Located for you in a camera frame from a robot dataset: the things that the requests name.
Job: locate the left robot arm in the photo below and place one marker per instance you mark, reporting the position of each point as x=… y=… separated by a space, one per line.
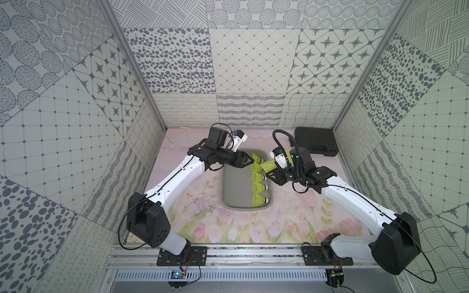
x=148 y=213

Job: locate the yellow shuttlecock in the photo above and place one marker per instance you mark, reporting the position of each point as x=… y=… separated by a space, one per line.
x=255 y=168
x=257 y=177
x=260 y=199
x=268 y=166
x=256 y=158
x=289 y=156
x=258 y=188

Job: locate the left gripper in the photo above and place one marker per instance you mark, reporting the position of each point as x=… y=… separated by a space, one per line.
x=238 y=159

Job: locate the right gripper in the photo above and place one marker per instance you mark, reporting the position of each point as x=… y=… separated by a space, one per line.
x=277 y=174

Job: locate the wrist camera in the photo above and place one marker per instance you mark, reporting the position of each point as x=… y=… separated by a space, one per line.
x=221 y=136
x=279 y=154

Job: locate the green circuit board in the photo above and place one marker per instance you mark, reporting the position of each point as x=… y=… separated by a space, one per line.
x=178 y=275

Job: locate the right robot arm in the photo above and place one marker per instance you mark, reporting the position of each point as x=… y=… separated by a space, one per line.
x=393 y=242

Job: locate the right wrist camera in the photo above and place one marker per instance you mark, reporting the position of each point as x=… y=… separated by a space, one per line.
x=279 y=154

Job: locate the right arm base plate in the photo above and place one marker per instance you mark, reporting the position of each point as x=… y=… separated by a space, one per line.
x=316 y=255

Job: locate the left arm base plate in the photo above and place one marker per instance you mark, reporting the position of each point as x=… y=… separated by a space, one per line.
x=195 y=254

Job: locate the black plastic tool case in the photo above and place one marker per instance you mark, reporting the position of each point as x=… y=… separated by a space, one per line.
x=320 y=141

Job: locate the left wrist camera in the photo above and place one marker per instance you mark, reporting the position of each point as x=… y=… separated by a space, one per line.
x=221 y=136

